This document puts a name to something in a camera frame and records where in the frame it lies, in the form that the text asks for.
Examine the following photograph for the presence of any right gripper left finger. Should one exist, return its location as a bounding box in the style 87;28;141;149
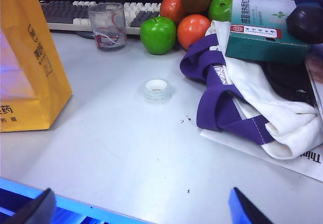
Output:
4;188;57;224

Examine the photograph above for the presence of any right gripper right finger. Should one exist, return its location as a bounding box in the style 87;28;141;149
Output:
228;187;275;224

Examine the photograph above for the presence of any transparent tape roll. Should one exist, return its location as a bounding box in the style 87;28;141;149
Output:
138;79;174;104

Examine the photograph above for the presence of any white purple tote bag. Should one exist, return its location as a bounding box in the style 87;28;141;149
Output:
179;20;323;160

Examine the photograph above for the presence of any yellow paper bag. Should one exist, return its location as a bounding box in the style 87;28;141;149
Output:
0;0;73;133

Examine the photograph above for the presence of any white printed paper sheet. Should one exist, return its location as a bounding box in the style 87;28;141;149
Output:
199;127;323;183

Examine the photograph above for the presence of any black flat item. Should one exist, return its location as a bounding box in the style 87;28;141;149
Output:
262;61;317;108

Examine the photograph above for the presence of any green white medicine box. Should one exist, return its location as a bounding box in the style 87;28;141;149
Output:
225;0;311;65

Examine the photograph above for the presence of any grey monitor stand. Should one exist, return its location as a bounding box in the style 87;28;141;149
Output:
75;30;96;40

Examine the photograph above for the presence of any orange plastic fruit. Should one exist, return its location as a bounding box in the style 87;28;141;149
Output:
159;0;187;25
177;14;211;51

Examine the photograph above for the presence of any clear glass cup red print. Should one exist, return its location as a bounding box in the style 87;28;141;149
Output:
87;3;127;52

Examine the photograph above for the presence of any green plastic apple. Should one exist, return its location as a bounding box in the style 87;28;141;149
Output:
208;0;243;23
139;16;177;55

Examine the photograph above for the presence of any white grey keyboard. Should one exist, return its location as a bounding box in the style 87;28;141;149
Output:
39;0;162;35

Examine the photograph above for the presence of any black computer mouse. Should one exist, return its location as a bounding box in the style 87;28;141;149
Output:
286;3;323;44

